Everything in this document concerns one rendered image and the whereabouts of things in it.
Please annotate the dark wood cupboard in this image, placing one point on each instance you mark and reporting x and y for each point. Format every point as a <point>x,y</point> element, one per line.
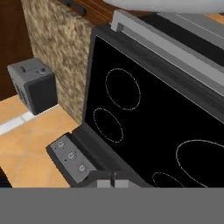
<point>13,43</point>

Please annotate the grey toaster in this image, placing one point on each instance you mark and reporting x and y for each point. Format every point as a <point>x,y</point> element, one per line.
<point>35,84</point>

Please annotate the black glass hob stove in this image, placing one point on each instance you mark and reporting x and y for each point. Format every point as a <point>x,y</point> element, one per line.
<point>163,116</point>

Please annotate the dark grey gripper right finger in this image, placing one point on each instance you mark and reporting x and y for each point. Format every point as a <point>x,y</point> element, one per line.
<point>121,183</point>

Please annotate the dark wood drawer front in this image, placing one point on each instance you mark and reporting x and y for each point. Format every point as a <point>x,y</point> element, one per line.
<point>97,10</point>

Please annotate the grey stove knob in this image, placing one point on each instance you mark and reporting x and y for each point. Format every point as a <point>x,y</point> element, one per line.
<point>82,167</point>
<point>72,155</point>
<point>61,143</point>

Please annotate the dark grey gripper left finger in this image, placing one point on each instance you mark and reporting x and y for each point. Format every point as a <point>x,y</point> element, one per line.
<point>103,183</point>

